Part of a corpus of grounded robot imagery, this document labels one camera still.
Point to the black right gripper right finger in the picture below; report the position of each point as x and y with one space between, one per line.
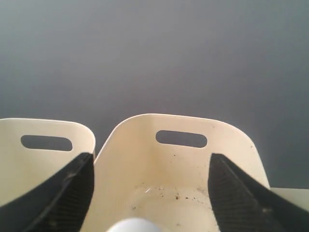
242 204

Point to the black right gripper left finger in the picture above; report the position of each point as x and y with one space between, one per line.
59 204

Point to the clear plastic bottle white cap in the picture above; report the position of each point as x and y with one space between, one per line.
134 225

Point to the middle cream plastic bin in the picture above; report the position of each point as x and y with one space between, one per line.
22 168

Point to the cream plastic bin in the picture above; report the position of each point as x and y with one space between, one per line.
155 166
22 168

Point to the right cream plastic bin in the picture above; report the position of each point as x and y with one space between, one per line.
155 166

